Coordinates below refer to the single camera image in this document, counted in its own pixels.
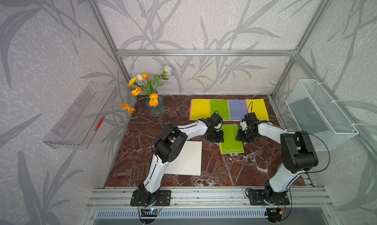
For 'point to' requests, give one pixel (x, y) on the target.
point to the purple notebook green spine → (236, 109)
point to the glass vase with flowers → (145, 87)
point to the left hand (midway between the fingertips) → (223, 141)
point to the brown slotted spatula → (139, 171)
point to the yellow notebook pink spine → (257, 106)
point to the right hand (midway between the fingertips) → (237, 138)
